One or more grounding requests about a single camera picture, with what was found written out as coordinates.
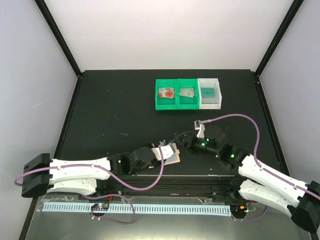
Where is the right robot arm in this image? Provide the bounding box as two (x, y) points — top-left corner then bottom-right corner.
(175, 124), (320, 233)

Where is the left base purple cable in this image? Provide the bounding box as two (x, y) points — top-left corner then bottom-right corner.
(89, 193), (137, 225)

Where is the grey patterned card in bin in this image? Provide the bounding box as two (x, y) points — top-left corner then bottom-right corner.
(179, 88), (195, 98)

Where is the right black frame post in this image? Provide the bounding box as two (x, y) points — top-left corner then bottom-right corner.
(255, 0), (304, 77)

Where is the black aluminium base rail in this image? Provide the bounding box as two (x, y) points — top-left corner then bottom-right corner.
(47, 174), (293, 198)

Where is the small circuit board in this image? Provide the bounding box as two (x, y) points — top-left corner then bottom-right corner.
(230, 205), (251, 213)
(91, 203), (109, 211)

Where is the white bin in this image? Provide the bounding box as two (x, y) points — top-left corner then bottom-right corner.
(197, 78), (222, 110)

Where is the middle green bin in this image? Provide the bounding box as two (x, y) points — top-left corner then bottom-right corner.
(176, 78), (200, 110)

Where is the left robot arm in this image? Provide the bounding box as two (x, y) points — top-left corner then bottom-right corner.
(14, 142), (180, 200)

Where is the teal card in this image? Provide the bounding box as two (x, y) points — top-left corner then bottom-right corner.
(200, 87), (215, 98)

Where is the black frame post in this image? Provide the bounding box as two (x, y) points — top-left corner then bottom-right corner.
(34, 0), (82, 78)
(255, 0), (304, 77)

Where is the left black frame post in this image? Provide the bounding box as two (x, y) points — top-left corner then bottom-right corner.
(34, 0), (82, 78)

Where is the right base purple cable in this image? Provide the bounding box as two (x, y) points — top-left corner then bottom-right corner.
(231, 206), (268, 223)

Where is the right small circuit board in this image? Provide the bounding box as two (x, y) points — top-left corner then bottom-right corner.
(230, 205), (251, 213)

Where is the left small circuit board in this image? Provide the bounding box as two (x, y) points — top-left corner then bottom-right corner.
(91, 203), (109, 211)

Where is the white slotted cable duct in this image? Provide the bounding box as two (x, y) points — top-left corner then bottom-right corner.
(42, 202), (232, 217)

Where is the beige card holder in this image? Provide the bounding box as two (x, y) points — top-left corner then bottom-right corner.
(164, 143), (180, 165)

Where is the green bin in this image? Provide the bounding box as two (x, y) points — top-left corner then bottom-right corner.
(155, 79), (177, 111)
(176, 78), (200, 110)

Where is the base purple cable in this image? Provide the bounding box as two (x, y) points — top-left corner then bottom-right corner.
(89, 193), (137, 225)
(231, 206), (268, 223)

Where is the left green bin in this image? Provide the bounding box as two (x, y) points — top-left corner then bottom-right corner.
(155, 79), (177, 111)

